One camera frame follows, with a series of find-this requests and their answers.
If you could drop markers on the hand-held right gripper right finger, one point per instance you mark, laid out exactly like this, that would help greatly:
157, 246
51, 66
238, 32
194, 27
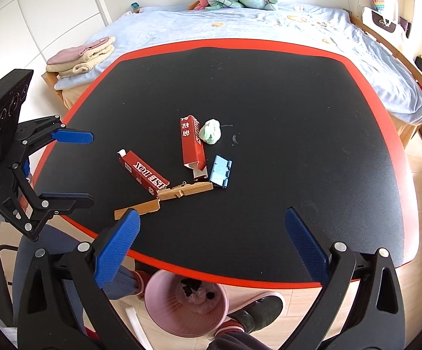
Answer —
305, 248

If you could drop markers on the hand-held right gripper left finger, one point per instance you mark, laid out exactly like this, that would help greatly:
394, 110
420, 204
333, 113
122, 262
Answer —
118, 249

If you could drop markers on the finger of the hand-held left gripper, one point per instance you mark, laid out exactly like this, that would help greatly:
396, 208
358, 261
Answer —
72, 136
67, 201

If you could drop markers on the wooden clothespin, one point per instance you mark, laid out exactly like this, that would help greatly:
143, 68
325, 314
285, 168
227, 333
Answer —
187, 190
138, 209

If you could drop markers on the pink trash bin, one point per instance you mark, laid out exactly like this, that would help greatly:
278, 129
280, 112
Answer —
167, 310

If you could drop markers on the short red cardboard box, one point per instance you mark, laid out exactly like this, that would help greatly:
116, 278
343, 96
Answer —
142, 172

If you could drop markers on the light blue plastic clip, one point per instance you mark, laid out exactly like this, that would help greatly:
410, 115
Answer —
220, 171

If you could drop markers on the long red cardboard box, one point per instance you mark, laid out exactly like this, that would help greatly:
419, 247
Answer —
190, 142

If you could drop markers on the green white paper ball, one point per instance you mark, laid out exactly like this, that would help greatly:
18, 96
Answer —
211, 132

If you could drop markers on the person's left leg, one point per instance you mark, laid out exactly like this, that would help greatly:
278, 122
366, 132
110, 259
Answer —
59, 237

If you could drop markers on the beige folded towel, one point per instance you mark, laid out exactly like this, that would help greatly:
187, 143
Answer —
83, 63

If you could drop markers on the white plastic strip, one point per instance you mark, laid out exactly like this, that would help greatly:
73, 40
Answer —
135, 322

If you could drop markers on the black slipper shoe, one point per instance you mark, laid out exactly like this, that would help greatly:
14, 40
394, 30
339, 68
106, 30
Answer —
258, 310

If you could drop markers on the pink folded towel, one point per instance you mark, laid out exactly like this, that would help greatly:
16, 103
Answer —
76, 51

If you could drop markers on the white wardrobe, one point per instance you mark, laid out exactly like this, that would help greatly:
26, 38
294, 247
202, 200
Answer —
43, 14

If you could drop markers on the small teal box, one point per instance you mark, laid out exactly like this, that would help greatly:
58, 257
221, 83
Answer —
135, 6

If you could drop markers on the green turtle plush toy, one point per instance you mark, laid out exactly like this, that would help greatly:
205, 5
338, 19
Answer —
223, 0

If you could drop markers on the bed with blue sheet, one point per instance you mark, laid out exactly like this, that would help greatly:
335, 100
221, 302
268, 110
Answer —
413, 69

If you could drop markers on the light blue bedsheet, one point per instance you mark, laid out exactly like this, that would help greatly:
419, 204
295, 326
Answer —
254, 25

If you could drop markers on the white bag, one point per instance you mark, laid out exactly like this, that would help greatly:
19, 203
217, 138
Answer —
382, 22

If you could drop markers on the rainbow crochet bag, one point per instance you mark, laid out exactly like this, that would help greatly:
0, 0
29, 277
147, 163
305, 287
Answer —
376, 0

